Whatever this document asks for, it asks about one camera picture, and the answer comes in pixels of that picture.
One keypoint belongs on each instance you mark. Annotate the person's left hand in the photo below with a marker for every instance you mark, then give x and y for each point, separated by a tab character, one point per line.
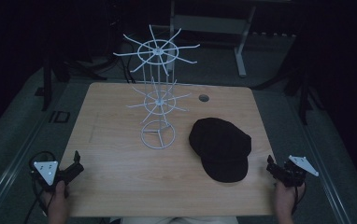
56	203

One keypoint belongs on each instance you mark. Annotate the person's right hand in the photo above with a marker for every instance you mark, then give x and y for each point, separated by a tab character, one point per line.
287	202

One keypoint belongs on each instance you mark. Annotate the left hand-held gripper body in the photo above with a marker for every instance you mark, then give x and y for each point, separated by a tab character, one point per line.
46	171

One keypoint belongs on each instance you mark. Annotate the dark metal stand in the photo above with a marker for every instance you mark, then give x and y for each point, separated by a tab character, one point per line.
46	84
304	93

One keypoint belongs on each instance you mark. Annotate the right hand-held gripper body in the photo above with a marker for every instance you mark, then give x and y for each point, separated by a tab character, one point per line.
293	174

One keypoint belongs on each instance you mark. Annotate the black cap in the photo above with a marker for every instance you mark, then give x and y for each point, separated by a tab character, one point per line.
220	149

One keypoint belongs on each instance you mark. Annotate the white metal frame desk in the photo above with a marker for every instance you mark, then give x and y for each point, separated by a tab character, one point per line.
242	40

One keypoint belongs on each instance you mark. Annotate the black rectangular floor bracket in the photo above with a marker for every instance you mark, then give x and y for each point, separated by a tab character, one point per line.
59	117

